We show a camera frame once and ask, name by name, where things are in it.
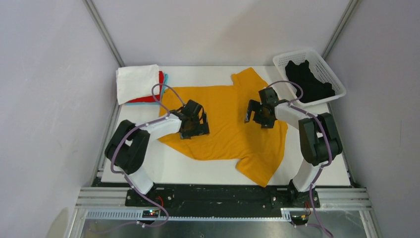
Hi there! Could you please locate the purple cable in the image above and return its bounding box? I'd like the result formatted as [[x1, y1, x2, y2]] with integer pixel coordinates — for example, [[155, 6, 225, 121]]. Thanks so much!
[[265, 80, 334, 238], [110, 83, 186, 229]]

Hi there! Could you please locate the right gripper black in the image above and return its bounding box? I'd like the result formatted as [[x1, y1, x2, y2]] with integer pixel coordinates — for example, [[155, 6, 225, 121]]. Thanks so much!
[[245, 99, 275, 129]]

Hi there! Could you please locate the folded white t shirt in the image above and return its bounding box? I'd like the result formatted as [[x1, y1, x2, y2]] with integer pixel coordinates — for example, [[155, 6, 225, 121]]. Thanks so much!
[[116, 64, 160, 105]]

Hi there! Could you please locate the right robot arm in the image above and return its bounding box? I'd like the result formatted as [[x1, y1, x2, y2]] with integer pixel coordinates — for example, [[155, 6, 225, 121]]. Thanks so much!
[[245, 87, 343, 207]]

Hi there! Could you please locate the yellow t shirt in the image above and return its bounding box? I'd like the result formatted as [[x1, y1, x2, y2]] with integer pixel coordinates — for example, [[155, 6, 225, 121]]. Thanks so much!
[[159, 67, 288, 187]]

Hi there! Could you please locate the white plastic basket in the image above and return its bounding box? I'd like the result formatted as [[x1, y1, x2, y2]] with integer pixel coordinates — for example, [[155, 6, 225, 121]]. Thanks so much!
[[272, 49, 347, 108]]

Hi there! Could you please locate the controller board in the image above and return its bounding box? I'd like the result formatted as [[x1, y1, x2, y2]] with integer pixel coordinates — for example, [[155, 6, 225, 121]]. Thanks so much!
[[142, 209, 160, 219], [290, 215, 309, 228]]

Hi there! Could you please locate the folded light blue t shirt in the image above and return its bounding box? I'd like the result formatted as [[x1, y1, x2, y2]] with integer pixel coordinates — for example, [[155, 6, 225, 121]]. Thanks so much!
[[126, 71, 168, 105]]

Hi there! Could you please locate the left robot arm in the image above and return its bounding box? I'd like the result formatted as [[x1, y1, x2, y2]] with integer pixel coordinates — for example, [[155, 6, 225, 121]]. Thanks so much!
[[105, 100, 210, 206]]

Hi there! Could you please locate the folded red t shirt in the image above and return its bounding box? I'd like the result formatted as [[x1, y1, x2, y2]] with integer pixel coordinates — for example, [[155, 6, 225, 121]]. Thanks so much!
[[126, 71, 167, 105]]

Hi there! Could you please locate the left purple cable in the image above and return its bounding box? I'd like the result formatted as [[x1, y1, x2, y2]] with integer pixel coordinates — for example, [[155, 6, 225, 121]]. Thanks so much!
[[110, 83, 186, 229]]

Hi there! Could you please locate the left controller board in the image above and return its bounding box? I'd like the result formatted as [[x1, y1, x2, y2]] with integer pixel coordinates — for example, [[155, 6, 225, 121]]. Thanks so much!
[[142, 209, 160, 219]]

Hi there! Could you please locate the black t shirt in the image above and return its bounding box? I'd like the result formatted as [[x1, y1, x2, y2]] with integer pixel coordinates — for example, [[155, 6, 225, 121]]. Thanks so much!
[[285, 60, 335, 103]]

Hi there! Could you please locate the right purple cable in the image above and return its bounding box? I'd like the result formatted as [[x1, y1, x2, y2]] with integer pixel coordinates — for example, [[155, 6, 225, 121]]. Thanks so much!
[[265, 80, 334, 238]]

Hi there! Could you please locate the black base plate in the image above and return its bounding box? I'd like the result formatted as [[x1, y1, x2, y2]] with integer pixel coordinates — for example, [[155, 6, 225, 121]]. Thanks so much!
[[125, 183, 320, 218]]

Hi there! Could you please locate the right controller board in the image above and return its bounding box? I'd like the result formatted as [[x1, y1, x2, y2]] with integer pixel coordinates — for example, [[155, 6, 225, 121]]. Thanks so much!
[[290, 215, 309, 228]]

